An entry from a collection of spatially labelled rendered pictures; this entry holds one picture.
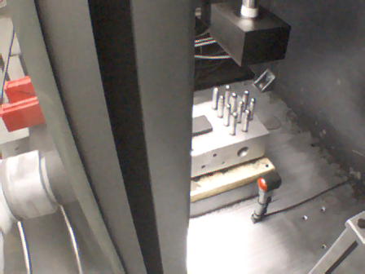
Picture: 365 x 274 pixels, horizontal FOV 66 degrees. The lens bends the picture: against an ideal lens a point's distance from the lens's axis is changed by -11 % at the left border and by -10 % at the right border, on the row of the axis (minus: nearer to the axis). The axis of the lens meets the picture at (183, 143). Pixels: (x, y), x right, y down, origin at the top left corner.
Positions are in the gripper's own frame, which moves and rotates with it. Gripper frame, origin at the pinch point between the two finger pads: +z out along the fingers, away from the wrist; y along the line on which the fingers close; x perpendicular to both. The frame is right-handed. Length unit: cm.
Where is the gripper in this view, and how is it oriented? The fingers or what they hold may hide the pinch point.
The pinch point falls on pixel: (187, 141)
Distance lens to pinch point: 46.0
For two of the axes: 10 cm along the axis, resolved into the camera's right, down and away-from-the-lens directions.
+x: -3.5, -6.7, 6.5
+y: -0.1, -7.0, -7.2
